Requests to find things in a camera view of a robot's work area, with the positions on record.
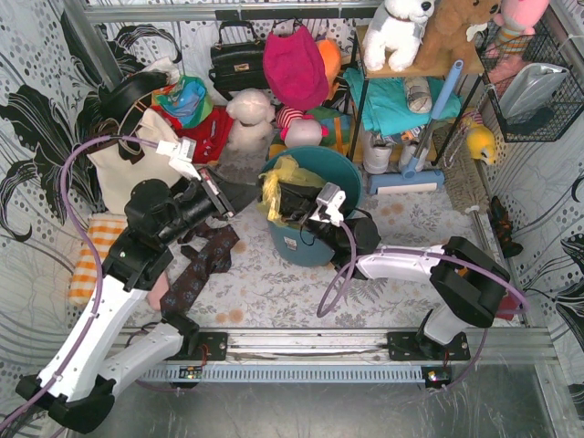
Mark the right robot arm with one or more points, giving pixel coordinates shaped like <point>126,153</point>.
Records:
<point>470,283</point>

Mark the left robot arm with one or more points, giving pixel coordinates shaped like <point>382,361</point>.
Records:
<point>79,386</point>

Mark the brown teddy bear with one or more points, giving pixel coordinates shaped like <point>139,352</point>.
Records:
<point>450,32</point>

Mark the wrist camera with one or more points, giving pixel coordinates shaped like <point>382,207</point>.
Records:
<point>180,154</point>
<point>328,203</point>

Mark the orange checkered cloth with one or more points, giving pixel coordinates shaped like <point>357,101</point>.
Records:
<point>103,231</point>

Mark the white plush lamb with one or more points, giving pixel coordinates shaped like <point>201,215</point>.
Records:
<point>252,113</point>

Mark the blue flat mop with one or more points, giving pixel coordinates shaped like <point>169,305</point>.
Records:
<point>409,180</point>

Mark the yellow plush duck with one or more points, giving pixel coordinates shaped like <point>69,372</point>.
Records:
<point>480,141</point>

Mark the pink plush toy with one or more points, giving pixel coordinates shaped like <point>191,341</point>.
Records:
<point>516,21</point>

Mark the teal folded towel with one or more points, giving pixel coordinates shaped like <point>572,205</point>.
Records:
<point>385,109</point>

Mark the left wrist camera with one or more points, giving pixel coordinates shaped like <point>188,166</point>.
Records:
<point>180,154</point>

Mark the pink plush pig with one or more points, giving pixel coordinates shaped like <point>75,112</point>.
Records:
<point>299,129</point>

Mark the black wire basket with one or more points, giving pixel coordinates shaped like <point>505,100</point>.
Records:
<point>552,120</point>

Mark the pink fuzzy case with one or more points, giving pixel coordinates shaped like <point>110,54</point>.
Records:
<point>160,288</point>

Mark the orange plush toy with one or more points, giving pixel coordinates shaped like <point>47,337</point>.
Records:
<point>331,56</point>

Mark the black leather handbag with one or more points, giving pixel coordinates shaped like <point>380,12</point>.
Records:
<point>237,66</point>

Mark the brown floral necktie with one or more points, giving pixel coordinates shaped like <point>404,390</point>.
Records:
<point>209,252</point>

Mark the yellow trash bag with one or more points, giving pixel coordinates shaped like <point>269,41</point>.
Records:
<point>285,174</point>

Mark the red garment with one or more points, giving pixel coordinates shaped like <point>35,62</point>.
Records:
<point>211,135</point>

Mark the cream canvas tote bag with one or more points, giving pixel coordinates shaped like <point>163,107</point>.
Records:
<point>118,177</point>

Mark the wooden metal shelf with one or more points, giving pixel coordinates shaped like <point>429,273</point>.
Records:
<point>404,143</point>

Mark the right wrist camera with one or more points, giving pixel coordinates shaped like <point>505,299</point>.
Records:
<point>328,203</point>

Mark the black hat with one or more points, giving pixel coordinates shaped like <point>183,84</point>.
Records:
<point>117,103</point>

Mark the rainbow striped cloth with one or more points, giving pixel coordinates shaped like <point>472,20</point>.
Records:
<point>339,129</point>

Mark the white plush dog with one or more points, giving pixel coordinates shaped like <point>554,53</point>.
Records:
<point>395,33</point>

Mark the magenta fabric bag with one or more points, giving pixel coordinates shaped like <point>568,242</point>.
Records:
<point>295,70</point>

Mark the silver foil pouch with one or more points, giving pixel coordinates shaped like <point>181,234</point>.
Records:
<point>531,88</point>

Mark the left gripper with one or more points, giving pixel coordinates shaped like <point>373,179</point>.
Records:
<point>217,196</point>

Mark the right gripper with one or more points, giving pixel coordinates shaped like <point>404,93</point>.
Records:
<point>302,212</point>

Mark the white sneaker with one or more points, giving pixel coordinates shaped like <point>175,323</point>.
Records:
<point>376,158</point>

